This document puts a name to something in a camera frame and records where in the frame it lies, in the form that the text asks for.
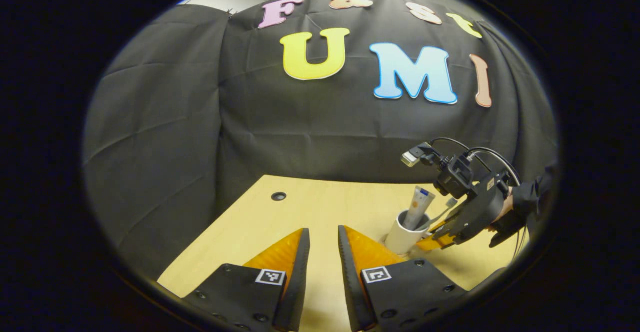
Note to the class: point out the black backdrop cloth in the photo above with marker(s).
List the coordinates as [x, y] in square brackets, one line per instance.
[310, 132]

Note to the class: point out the white toothbrush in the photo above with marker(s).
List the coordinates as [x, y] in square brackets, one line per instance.
[442, 210]

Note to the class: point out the white toothpaste tube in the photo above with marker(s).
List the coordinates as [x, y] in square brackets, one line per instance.
[417, 207]

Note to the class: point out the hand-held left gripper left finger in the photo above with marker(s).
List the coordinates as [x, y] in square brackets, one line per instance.
[297, 282]

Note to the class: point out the wooden desktop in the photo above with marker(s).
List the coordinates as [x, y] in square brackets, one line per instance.
[320, 202]

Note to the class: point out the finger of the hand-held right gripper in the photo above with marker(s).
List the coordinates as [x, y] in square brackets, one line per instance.
[435, 241]

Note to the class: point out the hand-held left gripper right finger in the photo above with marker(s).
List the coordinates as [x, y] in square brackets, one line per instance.
[350, 282]

